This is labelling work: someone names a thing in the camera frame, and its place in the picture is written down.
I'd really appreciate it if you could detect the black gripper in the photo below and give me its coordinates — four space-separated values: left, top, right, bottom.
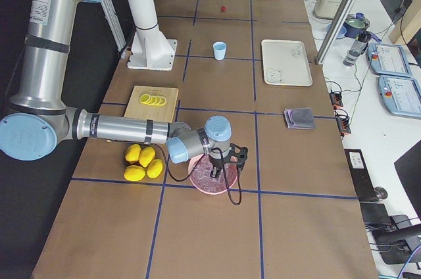
209 155 229 178

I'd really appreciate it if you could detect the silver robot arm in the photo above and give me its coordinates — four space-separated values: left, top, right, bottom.
1 0 234 174

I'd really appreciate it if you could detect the pile of clear ice cubes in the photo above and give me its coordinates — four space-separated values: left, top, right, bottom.
188 155 227 195

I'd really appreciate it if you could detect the light blue cup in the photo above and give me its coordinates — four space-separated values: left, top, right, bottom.
212 41 227 61

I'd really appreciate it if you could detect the pink bowl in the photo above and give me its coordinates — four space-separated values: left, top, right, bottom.
188 155 237 195

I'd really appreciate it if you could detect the yellow lemon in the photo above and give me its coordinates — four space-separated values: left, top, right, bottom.
124 143 141 164
138 147 156 167
146 159 164 178
124 165 146 182

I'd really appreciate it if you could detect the wooden cutting board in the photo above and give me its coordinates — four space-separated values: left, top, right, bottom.
124 86 178 122

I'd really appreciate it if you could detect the lemon slices row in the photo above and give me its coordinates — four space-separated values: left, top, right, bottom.
139 93 167 107

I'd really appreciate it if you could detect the grey purple folded cloth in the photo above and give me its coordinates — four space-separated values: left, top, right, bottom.
284 107 316 130

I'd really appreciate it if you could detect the cream bear tray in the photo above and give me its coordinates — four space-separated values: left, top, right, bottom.
261 39 312 87

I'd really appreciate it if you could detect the black usb hub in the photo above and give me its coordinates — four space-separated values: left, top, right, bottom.
330 91 343 109
334 109 351 138

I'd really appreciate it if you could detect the blue bowl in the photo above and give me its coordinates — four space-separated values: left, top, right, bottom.
326 24 347 39

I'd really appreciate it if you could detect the clear water bottle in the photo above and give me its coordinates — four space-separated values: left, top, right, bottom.
343 31 372 66

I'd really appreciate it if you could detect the blue teach pendant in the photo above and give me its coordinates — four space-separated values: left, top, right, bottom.
367 42 412 77
378 75 420 118

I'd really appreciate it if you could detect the cream toaster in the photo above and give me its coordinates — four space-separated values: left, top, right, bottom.
313 0 342 20

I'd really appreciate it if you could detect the dark blue pot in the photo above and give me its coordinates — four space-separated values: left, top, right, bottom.
343 13 370 38

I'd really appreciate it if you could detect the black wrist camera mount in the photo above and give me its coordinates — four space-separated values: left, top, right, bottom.
228 143 248 172

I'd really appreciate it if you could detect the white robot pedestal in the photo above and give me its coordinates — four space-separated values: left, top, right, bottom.
128 0 178 71

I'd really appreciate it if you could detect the aluminium frame post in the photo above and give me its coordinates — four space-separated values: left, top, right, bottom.
314 0 355 65

